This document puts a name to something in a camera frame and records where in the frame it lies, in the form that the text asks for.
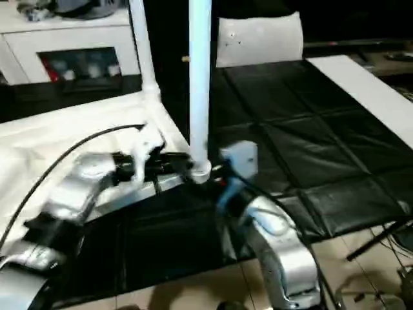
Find white plastic table leg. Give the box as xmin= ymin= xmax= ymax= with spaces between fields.
xmin=128 ymin=0 xmax=162 ymax=98
xmin=187 ymin=0 xmax=214 ymax=185

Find white plastic table top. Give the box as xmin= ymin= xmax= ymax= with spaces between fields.
xmin=0 ymin=89 xmax=194 ymax=223

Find black work mat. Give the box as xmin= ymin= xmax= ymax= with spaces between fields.
xmin=0 ymin=58 xmax=413 ymax=307

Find white plastic bag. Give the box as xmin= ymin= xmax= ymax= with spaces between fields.
xmin=215 ymin=12 xmax=304 ymax=68

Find small red item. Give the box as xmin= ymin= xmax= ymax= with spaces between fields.
xmin=40 ymin=58 xmax=56 ymax=79

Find black stand bar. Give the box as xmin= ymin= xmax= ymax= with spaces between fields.
xmin=345 ymin=218 xmax=413 ymax=262

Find white cabinet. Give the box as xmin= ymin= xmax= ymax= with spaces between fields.
xmin=0 ymin=0 xmax=141 ymax=85

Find white flat board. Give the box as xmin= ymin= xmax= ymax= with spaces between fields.
xmin=305 ymin=55 xmax=413 ymax=150

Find grey bag on cabinet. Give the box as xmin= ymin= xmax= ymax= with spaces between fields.
xmin=55 ymin=0 xmax=120 ymax=17

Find grey clutter pile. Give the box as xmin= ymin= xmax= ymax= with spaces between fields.
xmin=16 ymin=0 xmax=55 ymax=20

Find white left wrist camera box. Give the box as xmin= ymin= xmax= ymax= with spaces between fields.
xmin=129 ymin=126 xmax=167 ymax=185

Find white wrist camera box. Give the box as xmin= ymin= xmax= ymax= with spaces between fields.
xmin=219 ymin=142 xmax=260 ymax=180
xmin=129 ymin=126 xmax=167 ymax=185

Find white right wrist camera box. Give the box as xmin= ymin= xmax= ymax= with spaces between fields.
xmin=219 ymin=142 xmax=260 ymax=180

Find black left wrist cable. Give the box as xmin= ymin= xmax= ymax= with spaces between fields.
xmin=0 ymin=123 xmax=146 ymax=253

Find thin black floor cables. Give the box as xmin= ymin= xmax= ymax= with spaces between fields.
xmin=381 ymin=223 xmax=413 ymax=259

